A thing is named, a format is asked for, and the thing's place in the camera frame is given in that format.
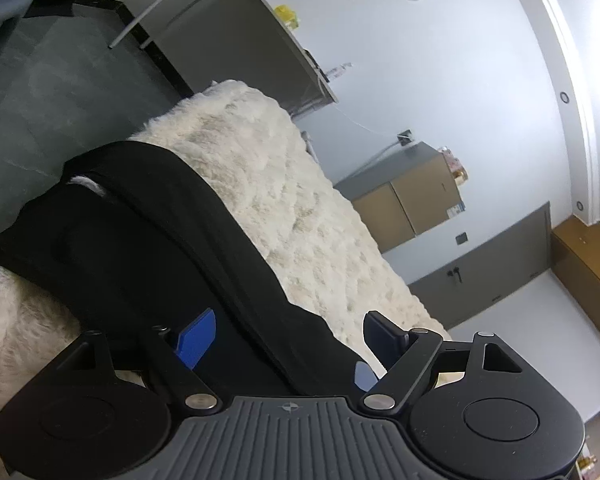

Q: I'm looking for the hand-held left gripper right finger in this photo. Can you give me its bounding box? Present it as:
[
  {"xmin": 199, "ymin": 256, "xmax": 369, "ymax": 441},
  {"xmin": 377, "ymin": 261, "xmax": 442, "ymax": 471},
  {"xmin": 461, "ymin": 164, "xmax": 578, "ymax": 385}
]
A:
[{"xmin": 359, "ymin": 311, "xmax": 536, "ymax": 413}]

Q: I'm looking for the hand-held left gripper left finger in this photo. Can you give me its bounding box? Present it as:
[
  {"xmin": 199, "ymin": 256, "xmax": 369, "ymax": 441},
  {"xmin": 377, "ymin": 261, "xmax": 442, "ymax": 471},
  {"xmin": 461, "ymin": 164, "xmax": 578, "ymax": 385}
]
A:
[{"xmin": 32, "ymin": 308, "xmax": 221, "ymax": 411}]

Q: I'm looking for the black and blue garment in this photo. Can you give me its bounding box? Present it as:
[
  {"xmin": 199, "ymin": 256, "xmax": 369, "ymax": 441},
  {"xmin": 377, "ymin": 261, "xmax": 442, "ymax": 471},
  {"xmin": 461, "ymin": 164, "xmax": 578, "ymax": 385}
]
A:
[{"xmin": 0, "ymin": 141, "xmax": 386, "ymax": 401}]

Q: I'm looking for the gold refrigerator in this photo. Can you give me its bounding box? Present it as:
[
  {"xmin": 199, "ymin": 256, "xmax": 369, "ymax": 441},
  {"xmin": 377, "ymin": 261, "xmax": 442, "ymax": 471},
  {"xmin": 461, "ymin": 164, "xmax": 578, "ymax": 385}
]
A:
[{"xmin": 334, "ymin": 141, "xmax": 467, "ymax": 255}]

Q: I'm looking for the grey low cupboard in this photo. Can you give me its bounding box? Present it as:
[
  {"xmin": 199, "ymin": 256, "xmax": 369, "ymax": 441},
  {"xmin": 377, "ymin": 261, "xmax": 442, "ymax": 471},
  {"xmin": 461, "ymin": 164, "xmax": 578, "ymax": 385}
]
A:
[{"xmin": 411, "ymin": 201, "xmax": 552, "ymax": 331}]

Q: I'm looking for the cream fluffy blanket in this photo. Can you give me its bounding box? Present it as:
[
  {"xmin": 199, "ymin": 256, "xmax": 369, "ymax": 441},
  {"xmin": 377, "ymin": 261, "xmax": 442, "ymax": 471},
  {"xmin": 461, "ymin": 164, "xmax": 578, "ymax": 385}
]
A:
[{"xmin": 0, "ymin": 79, "xmax": 453, "ymax": 480}]

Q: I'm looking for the small colourful box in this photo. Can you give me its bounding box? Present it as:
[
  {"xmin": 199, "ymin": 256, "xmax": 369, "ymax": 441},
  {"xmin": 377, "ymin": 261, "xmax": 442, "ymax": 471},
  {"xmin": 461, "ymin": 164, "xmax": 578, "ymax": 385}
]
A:
[{"xmin": 439, "ymin": 146, "xmax": 468, "ymax": 186}]

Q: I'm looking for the brown wooden wardrobe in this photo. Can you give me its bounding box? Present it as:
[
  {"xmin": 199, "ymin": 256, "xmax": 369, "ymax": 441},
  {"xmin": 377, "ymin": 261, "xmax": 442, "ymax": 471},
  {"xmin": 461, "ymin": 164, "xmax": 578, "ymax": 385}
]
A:
[{"xmin": 550, "ymin": 219, "xmax": 600, "ymax": 358}]

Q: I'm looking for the flat black device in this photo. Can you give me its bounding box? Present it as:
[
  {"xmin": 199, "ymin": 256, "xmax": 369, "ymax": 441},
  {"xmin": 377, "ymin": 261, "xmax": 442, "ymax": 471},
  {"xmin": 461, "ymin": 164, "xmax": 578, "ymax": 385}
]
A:
[{"xmin": 304, "ymin": 49, "xmax": 326, "ymax": 81}]

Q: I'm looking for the grey folding table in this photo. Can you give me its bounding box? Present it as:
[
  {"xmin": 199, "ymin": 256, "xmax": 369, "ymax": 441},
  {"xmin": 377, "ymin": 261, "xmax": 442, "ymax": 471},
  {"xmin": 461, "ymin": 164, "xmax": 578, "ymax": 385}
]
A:
[{"xmin": 109, "ymin": 0, "xmax": 339, "ymax": 113}]

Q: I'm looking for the yellow tissue box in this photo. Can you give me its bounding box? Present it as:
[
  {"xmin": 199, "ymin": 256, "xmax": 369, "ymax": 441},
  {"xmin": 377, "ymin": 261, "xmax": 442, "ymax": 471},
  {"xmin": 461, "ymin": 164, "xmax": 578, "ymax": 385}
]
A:
[{"xmin": 275, "ymin": 5, "xmax": 301, "ymax": 30}]

